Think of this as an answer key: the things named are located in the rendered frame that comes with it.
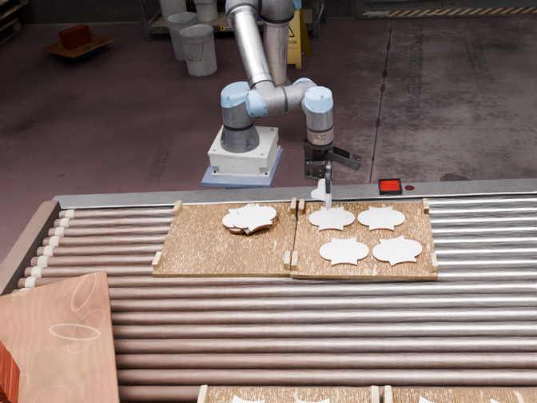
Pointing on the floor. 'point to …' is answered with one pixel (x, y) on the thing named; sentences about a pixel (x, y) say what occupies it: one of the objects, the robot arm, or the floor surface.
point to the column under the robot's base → (240, 178)
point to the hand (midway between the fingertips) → (330, 197)
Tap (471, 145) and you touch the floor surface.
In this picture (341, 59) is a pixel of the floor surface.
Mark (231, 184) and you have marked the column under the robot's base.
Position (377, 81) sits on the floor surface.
